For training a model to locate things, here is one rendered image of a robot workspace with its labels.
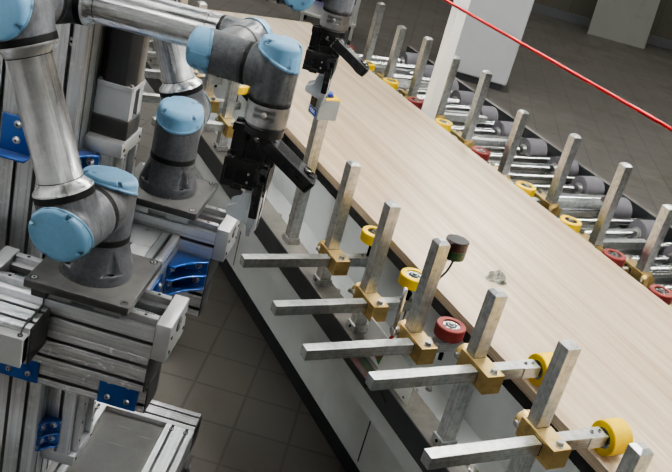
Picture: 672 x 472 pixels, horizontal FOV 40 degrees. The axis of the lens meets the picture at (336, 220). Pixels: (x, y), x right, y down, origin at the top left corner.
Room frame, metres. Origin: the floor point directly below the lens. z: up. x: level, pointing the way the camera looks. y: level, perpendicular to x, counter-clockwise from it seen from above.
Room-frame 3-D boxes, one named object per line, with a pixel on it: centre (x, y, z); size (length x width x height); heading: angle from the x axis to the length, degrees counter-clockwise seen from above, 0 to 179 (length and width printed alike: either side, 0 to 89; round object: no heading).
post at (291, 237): (2.74, 0.13, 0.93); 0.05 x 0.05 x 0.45; 31
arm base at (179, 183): (2.18, 0.45, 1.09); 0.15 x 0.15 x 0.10
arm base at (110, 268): (1.68, 0.46, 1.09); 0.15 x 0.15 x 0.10
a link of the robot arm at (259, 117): (1.50, 0.16, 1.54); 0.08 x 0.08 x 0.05
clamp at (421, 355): (2.07, -0.28, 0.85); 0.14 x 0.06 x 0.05; 31
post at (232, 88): (3.37, 0.51, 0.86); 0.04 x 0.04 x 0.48; 31
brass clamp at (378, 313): (2.28, -0.15, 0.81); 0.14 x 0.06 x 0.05; 31
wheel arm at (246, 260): (2.44, 0.04, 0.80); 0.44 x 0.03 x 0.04; 121
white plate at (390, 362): (2.10, -0.23, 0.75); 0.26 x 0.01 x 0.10; 31
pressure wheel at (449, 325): (2.10, -0.36, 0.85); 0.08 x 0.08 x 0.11
